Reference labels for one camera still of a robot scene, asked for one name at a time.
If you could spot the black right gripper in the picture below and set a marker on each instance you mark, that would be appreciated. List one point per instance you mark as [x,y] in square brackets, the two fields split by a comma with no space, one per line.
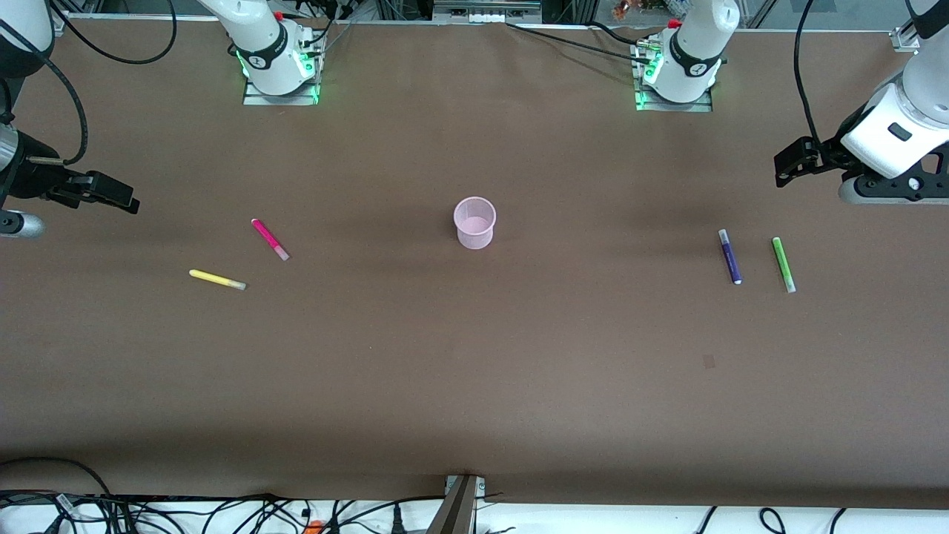
[33,181]

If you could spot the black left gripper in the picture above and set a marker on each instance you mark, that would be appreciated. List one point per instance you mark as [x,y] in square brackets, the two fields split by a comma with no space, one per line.
[828,156]

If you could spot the purple marker pen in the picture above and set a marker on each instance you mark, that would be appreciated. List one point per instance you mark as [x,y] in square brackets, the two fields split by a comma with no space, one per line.
[729,256]

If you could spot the pink marker pen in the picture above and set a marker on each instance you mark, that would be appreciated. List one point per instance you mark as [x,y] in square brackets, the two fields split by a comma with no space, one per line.
[268,239]

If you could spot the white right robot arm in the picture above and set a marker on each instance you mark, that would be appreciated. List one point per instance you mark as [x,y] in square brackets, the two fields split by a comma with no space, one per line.
[259,37]

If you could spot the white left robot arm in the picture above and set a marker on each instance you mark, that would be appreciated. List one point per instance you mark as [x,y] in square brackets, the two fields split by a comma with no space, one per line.
[697,44]

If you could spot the pink mesh pen holder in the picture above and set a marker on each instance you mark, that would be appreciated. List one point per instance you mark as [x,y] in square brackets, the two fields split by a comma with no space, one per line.
[474,233]

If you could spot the green marker pen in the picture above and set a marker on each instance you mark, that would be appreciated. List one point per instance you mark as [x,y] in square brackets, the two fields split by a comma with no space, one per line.
[783,263]

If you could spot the yellow marker pen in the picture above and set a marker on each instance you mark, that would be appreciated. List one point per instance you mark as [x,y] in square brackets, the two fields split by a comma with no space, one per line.
[215,279]

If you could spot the orange background object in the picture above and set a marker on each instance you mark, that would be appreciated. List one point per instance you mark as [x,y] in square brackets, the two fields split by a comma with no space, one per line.
[623,9]

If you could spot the white power strip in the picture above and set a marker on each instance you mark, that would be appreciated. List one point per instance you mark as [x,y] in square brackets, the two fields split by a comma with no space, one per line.
[485,15]

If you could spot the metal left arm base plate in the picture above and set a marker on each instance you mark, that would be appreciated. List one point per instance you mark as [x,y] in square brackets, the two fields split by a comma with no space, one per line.
[675,107]

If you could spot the aluminium frame profile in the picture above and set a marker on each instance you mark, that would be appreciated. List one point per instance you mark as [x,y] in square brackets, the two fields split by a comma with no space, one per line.
[906,38]

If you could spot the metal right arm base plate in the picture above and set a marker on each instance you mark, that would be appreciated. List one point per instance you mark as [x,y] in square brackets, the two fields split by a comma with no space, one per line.
[280,99]

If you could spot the dark camera mount post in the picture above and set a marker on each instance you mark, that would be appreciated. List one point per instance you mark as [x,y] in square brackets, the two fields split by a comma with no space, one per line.
[456,512]

